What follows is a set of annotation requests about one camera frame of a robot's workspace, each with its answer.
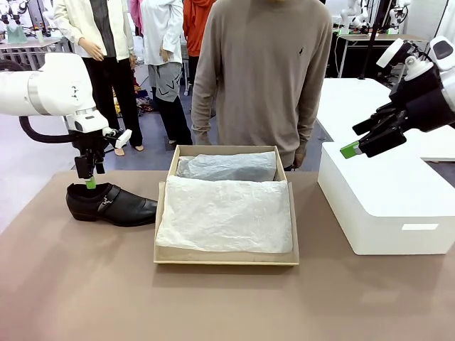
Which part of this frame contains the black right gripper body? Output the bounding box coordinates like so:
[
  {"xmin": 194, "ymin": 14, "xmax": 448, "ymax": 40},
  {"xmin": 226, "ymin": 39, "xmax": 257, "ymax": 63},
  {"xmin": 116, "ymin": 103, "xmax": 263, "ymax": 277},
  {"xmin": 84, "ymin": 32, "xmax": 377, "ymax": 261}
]
[{"xmin": 389, "ymin": 63, "xmax": 455, "ymax": 134}]

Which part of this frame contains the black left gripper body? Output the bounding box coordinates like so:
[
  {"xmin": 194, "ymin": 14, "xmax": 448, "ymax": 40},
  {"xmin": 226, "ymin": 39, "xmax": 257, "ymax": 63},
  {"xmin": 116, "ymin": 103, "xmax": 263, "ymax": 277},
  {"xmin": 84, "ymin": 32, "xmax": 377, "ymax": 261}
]
[{"xmin": 72, "ymin": 130, "xmax": 108, "ymax": 159}]

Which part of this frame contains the black leather buckle shoe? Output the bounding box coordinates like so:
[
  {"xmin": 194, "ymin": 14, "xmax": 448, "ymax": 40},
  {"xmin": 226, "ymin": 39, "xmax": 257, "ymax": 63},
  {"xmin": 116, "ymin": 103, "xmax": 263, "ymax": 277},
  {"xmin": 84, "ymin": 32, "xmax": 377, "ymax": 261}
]
[{"xmin": 65, "ymin": 182, "xmax": 159, "ymax": 227}]

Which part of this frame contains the white tissue paper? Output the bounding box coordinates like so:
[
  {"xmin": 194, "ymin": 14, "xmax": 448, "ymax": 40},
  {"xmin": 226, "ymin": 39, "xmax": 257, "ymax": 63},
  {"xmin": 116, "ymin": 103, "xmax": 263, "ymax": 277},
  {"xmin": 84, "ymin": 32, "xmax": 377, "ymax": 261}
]
[{"xmin": 155, "ymin": 151, "xmax": 294, "ymax": 254}]

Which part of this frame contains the person's right forearm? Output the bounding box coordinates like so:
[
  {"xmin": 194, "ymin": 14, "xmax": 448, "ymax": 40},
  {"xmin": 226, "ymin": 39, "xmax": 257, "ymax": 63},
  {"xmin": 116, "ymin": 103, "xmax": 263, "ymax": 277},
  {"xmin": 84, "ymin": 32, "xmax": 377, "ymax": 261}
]
[{"xmin": 191, "ymin": 67, "xmax": 218, "ymax": 136}]

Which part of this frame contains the person's left forearm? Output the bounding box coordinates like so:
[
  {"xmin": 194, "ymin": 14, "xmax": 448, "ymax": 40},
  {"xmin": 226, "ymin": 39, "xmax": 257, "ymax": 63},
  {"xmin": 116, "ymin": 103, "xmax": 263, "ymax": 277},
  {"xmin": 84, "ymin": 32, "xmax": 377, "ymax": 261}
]
[{"xmin": 294, "ymin": 85, "xmax": 333, "ymax": 157}]

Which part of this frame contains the white plastic box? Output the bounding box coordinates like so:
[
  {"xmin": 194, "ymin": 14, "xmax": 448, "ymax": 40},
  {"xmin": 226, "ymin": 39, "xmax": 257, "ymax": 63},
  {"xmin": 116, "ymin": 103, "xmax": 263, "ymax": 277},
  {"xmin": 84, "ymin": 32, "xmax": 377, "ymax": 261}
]
[{"xmin": 316, "ymin": 141, "xmax": 455, "ymax": 256}]

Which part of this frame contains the brown cardboard shoe box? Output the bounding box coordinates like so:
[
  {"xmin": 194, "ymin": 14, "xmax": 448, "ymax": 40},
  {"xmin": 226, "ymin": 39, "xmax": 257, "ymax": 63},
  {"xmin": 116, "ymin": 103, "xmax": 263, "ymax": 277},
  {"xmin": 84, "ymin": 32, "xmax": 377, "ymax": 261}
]
[{"xmin": 153, "ymin": 144, "xmax": 301, "ymax": 267}]

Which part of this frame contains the white side table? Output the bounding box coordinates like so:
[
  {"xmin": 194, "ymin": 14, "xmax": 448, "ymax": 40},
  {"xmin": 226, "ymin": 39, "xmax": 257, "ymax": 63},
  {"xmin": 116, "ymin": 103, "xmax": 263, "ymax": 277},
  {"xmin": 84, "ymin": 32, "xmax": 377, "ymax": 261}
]
[{"xmin": 315, "ymin": 77, "xmax": 455, "ymax": 163}]

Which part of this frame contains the grey-blue floor mat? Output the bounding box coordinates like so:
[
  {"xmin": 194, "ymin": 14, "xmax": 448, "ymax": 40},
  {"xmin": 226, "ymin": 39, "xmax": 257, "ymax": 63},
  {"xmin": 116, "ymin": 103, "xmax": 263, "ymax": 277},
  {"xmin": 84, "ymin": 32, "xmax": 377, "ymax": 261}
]
[{"xmin": 70, "ymin": 106, "xmax": 333, "ymax": 172}]

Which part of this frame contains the colourful patterned fabric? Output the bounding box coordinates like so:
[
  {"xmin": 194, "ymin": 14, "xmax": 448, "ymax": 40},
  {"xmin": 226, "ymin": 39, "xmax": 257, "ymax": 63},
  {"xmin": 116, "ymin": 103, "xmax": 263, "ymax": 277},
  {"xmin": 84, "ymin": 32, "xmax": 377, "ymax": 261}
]
[{"xmin": 112, "ymin": 76, "xmax": 156, "ymax": 118}]

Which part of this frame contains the black-framed background table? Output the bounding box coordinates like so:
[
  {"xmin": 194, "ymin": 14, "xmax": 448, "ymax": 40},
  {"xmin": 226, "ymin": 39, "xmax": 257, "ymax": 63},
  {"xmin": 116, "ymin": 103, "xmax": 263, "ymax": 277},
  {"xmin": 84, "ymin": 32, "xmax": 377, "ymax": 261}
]
[{"xmin": 335, "ymin": 33, "xmax": 432, "ymax": 80}]

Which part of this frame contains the black vertical pole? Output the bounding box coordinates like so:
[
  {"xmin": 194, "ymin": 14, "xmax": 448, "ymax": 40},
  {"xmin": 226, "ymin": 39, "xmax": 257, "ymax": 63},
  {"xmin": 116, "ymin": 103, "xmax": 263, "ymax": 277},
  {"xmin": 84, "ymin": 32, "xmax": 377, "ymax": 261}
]
[{"xmin": 358, "ymin": 0, "xmax": 384, "ymax": 80}]

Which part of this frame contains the white label sticker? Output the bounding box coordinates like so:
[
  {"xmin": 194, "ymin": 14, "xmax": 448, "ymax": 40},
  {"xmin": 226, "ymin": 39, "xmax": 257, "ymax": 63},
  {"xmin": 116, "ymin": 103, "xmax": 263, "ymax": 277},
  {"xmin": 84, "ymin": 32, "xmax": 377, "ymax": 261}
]
[{"xmin": 401, "ymin": 223, "xmax": 439, "ymax": 232}]

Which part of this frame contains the grey background work table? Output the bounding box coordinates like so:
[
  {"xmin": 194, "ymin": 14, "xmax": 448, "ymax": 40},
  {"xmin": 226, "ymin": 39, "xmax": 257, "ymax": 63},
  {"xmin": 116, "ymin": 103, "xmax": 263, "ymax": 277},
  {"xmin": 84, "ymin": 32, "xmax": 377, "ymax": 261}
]
[{"xmin": 0, "ymin": 35, "xmax": 72, "ymax": 74}]

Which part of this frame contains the person in beige sweater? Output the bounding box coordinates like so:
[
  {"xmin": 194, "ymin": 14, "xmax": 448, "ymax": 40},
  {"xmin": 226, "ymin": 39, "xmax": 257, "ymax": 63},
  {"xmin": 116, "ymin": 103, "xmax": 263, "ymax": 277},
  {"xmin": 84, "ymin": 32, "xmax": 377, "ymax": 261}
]
[{"xmin": 191, "ymin": 0, "xmax": 333, "ymax": 168}]

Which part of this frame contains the mannequin in white shirt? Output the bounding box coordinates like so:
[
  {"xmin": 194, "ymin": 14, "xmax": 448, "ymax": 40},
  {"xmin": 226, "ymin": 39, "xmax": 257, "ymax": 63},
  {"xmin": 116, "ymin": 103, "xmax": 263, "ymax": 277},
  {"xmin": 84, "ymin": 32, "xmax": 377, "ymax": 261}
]
[{"xmin": 140, "ymin": 0, "xmax": 195, "ymax": 146}]

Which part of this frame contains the pink garment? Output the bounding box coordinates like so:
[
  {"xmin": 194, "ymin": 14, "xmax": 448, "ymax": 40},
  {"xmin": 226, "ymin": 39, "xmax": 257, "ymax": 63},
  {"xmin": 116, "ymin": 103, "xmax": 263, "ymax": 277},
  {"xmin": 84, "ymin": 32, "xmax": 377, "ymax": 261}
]
[{"xmin": 129, "ymin": 0, "xmax": 144, "ymax": 37}]

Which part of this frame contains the mannequin in orange hoodie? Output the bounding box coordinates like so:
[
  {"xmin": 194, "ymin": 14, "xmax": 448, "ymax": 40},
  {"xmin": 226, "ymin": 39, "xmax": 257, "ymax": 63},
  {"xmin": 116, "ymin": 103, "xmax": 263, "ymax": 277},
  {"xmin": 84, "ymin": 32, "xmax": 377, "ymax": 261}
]
[{"xmin": 182, "ymin": 0, "xmax": 218, "ymax": 97}]

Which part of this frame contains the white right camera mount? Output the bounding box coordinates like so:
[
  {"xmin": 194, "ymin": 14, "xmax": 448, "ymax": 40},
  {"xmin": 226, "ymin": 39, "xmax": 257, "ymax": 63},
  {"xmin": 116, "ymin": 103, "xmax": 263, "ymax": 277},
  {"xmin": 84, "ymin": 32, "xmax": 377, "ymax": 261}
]
[{"xmin": 403, "ymin": 53, "xmax": 434, "ymax": 82}]

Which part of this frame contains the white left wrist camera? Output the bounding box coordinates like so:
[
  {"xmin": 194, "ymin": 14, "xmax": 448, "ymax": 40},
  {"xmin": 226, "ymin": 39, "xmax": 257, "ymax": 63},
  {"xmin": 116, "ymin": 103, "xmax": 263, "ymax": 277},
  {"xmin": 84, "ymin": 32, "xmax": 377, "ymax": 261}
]
[{"xmin": 102, "ymin": 127, "xmax": 133, "ymax": 149}]

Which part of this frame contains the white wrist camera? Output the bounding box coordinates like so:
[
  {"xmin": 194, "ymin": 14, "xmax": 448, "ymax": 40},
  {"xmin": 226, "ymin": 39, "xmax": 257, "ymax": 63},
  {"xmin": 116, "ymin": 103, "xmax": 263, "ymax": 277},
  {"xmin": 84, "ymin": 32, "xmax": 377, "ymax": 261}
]
[
  {"xmin": 102, "ymin": 127, "xmax": 133, "ymax": 149},
  {"xmin": 375, "ymin": 38, "xmax": 405, "ymax": 69}
]

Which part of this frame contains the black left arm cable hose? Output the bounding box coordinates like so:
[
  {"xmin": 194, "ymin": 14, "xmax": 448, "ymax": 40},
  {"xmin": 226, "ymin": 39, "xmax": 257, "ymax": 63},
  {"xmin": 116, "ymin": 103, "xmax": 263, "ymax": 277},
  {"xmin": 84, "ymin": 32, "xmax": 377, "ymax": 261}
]
[{"xmin": 18, "ymin": 115, "xmax": 81, "ymax": 144}]

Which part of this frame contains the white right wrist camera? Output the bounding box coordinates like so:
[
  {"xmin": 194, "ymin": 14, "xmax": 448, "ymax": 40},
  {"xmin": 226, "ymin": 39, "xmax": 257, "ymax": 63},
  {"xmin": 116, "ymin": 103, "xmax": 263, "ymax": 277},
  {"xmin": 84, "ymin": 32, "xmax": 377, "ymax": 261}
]
[{"xmin": 375, "ymin": 38, "xmax": 405, "ymax": 69}]

